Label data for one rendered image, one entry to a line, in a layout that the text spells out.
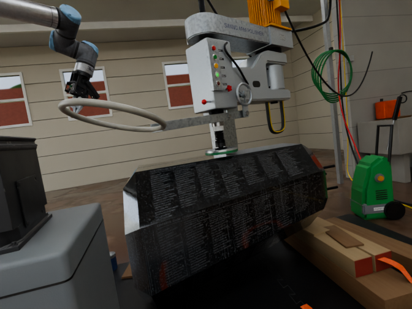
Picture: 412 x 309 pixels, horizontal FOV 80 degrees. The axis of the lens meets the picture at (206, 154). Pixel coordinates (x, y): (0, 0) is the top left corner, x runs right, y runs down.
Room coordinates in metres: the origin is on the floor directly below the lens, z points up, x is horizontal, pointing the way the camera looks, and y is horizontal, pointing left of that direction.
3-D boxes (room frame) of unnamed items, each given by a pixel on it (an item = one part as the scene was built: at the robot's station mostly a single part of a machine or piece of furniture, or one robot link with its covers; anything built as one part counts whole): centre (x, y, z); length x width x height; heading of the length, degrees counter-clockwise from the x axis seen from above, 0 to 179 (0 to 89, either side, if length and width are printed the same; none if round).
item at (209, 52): (1.49, -0.12, 1.41); 0.08 x 0.03 x 0.28; 129
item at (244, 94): (1.61, -0.27, 1.24); 0.15 x 0.10 x 0.15; 129
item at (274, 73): (2.04, -0.62, 1.39); 0.19 x 0.19 x 0.20
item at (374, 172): (2.32, -1.57, 0.43); 0.35 x 0.35 x 0.87; 84
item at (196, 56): (1.67, -0.17, 1.36); 0.36 x 0.22 x 0.45; 129
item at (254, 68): (1.86, -0.42, 1.35); 0.74 x 0.23 x 0.49; 129
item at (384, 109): (3.69, -2.85, 1.00); 0.50 x 0.22 x 0.33; 103
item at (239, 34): (1.84, -0.38, 1.66); 0.96 x 0.25 x 0.17; 129
